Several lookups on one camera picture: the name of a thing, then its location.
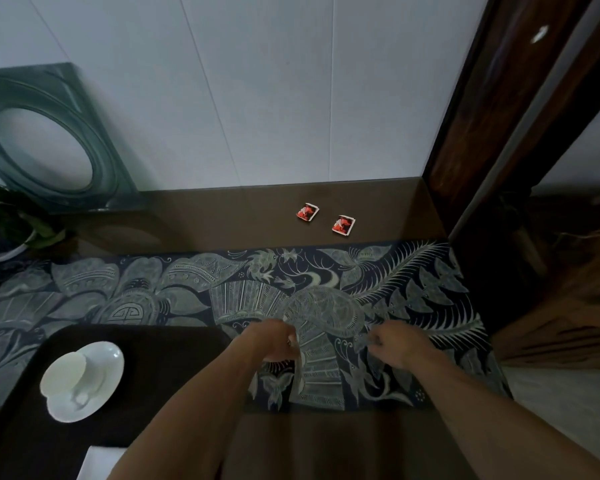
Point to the person's right hand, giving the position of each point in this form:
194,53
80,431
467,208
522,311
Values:
405,344

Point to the person's left hand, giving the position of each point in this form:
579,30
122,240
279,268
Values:
272,342

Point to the dark brown tray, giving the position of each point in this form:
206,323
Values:
170,359

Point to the red sachet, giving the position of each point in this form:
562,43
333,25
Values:
343,224
307,212

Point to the white saucer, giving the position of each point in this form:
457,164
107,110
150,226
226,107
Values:
107,364

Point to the white napkin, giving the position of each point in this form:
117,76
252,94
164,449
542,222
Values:
100,464

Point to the white cup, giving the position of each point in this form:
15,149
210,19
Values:
62,377

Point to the person's right forearm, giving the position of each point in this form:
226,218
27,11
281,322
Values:
500,424

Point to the person's left forearm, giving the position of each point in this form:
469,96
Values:
190,424

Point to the dark patterned table runner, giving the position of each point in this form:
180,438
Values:
330,304

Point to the wooden shelf cabinet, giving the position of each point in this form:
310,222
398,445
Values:
570,294

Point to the green glass panel round hole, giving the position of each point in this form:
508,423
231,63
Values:
105,159

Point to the white plant pot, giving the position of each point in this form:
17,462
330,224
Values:
10,254

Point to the green potted plant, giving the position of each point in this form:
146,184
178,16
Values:
10,214

